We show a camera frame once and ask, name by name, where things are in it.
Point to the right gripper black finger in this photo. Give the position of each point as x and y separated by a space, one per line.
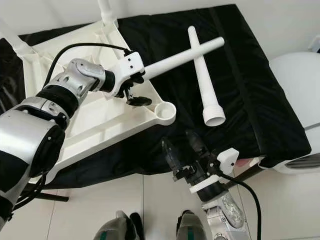
172 155
197 145

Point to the white plastic children table top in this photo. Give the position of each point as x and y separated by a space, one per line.
105 125

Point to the white plastic table leg tube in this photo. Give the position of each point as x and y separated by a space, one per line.
185 54
15 37
205 75
106 11

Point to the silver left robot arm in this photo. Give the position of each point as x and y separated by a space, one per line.
50 130

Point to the black work table leg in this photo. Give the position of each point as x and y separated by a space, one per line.
52 196
247 172

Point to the black table cover cloth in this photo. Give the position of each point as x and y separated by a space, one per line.
255 75

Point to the grey robot left foot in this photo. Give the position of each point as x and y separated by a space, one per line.
115 227

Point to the white domed appliance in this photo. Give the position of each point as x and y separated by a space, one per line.
300 80

